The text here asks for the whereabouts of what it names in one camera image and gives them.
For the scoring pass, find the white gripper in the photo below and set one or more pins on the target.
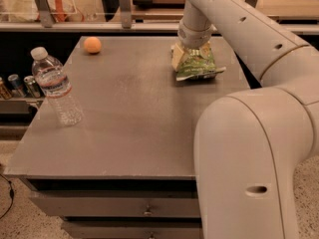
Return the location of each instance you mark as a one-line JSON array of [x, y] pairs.
[[194, 37]]

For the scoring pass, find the white orange bag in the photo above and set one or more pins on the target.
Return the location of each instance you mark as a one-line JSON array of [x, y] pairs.
[[47, 12]]

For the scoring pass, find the grey drawer cabinet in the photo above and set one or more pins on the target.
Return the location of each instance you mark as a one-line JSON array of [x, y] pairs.
[[126, 170]]

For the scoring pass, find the metal shelf rail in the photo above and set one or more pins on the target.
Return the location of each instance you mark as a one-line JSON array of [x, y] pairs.
[[300, 16]]

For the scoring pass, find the orange ball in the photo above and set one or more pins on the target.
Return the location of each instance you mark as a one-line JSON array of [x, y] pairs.
[[92, 45]]

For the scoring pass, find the yellow soda can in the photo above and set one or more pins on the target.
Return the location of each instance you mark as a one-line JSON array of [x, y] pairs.
[[4, 91]]

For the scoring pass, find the green soda can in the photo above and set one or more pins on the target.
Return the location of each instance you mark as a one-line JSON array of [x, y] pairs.
[[32, 86]]

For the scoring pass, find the clear plastic water bottle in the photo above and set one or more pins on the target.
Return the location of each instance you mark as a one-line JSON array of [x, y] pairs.
[[53, 81]]

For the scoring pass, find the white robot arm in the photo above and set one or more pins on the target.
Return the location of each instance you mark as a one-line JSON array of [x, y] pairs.
[[248, 144]]

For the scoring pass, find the blue soda can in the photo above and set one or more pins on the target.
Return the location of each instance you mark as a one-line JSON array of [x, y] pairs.
[[17, 84]]

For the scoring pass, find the green jalapeno chip bag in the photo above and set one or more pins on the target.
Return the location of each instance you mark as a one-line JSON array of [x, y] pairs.
[[195, 67]]

